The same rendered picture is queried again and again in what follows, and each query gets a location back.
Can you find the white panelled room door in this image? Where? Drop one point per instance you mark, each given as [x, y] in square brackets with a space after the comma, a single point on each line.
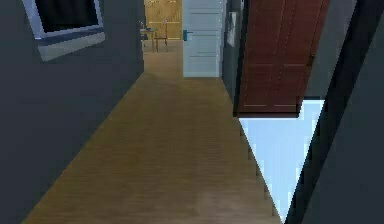
[202, 40]

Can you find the brown wooden chair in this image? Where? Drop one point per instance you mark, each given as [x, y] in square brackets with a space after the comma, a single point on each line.
[161, 37]

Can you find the dark wooden table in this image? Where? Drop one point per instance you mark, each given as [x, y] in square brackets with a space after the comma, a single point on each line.
[147, 32]

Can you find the yellow wooden cupboard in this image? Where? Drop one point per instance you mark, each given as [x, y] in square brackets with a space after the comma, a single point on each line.
[163, 16]

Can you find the red-brown wooden room door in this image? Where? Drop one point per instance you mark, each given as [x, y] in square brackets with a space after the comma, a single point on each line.
[278, 56]

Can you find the white framed window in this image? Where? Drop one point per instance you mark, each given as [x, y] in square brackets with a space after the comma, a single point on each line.
[66, 20]

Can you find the grey framed wall picture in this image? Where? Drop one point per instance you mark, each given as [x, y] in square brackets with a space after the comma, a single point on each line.
[231, 29]

